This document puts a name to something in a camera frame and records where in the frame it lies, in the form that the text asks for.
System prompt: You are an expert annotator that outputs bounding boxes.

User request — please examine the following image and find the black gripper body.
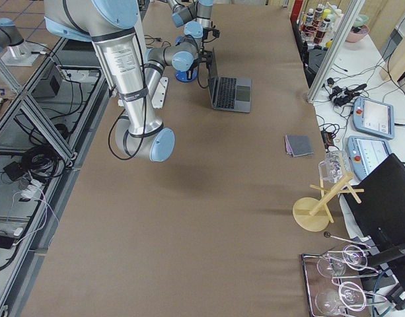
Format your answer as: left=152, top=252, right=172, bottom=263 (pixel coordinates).
left=200, top=50, right=214, bottom=66

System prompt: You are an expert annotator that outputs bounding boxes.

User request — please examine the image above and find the grey laptop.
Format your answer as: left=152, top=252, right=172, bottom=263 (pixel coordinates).
left=208, top=50, right=252, bottom=113

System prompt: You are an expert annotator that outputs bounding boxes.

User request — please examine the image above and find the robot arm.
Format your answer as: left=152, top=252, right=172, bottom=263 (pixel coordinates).
left=167, top=1, right=213, bottom=71
left=44, top=1, right=211, bottom=162

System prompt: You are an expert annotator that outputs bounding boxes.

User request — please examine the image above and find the blue desk lamp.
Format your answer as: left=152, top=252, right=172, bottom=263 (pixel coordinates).
left=175, top=69, right=198, bottom=83

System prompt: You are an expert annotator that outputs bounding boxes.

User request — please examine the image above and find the folded grey cloth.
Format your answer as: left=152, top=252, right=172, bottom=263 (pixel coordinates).
left=284, top=135, right=314, bottom=157

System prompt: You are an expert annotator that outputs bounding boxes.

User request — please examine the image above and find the clear glass mug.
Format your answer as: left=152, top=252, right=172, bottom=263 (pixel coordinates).
left=318, top=151, right=351, bottom=184

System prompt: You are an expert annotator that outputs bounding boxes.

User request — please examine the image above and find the blue teach pendant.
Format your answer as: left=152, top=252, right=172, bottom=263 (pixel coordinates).
left=347, top=136, right=392, bottom=180
left=352, top=96, right=395, bottom=139

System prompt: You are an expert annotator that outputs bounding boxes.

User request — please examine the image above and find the wooden cup stand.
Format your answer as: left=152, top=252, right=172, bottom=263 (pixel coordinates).
left=293, top=172, right=364, bottom=232

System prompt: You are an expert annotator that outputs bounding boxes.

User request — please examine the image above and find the black monitor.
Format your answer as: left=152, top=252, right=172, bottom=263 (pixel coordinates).
left=344, top=154, right=405, bottom=291

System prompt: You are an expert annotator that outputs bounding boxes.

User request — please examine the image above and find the wine glass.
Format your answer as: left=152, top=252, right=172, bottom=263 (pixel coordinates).
left=314, top=281, right=367, bottom=316
left=316, top=244, right=367, bottom=278

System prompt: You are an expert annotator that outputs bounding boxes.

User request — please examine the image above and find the black tray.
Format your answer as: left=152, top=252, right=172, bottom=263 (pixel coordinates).
left=300, top=252, right=371, bottom=317

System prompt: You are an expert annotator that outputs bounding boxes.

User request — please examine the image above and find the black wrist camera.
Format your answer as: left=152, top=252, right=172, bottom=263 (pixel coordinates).
left=202, top=28, right=220, bottom=43

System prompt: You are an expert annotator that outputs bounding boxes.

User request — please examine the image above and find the aluminium frame post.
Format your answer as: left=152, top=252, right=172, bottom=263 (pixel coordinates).
left=307, top=0, right=365, bottom=104

